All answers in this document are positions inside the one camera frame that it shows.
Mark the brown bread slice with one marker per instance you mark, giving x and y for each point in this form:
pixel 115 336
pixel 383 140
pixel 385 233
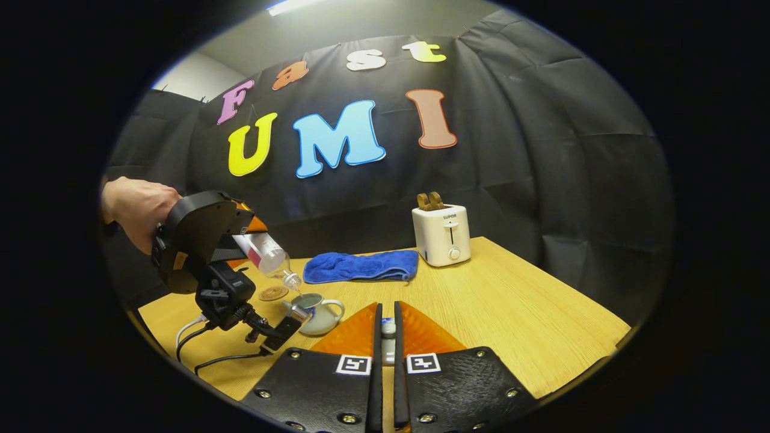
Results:
pixel 437 200
pixel 423 202

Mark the blue towel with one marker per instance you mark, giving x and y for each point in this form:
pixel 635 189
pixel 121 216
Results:
pixel 361 266

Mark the round brown coaster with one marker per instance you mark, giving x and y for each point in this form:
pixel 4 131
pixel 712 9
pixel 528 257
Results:
pixel 274 293

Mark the white toaster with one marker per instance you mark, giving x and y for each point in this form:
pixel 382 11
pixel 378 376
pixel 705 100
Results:
pixel 439 240

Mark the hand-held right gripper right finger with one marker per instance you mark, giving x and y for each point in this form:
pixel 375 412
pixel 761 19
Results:
pixel 399 391

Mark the ceiling light panel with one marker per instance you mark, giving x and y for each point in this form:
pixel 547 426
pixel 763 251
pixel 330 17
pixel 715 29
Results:
pixel 295 6

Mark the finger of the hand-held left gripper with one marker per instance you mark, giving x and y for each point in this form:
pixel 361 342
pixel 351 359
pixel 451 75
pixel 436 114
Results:
pixel 225 255
pixel 257 226

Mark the clear plastic water bottle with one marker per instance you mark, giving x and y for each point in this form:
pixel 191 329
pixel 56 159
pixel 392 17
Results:
pixel 267 252

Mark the white teacup with blue flowers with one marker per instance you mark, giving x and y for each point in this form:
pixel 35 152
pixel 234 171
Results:
pixel 322 319

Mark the black backdrop cloth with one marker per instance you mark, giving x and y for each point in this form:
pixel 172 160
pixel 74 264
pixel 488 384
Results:
pixel 541 180

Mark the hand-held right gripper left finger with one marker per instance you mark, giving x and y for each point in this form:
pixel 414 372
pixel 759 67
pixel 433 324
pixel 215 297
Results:
pixel 377 391

